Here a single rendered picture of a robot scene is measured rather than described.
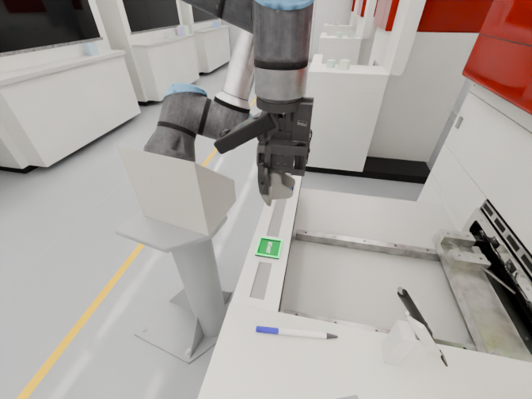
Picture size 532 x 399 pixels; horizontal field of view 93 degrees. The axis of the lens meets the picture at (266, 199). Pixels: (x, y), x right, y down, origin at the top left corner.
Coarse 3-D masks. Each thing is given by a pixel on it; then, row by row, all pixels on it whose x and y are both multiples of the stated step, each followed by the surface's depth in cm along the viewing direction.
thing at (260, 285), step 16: (272, 208) 71; (288, 208) 71; (272, 224) 67; (288, 224) 66; (256, 240) 62; (288, 240) 62; (256, 256) 58; (256, 272) 55; (272, 272) 54; (240, 288) 51; (256, 288) 52; (272, 288) 51; (240, 304) 49; (256, 304) 49; (272, 304) 49
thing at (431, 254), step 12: (300, 240) 80; (312, 240) 79; (324, 240) 78; (336, 240) 77; (348, 240) 76; (360, 240) 76; (372, 240) 76; (384, 252) 76; (396, 252) 75; (408, 252) 74; (420, 252) 73; (432, 252) 73
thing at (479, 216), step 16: (480, 208) 74; (480, 224) 72; (496, 240) 65; (512, 256) 60; (496, 272) 65; (512, 272) 59; (528, 272) 56; (496, 288) 63; (528, 288) 54; (512, 304) 58; (512, 320) 57; (528, 320) 55; (528, 336) 53
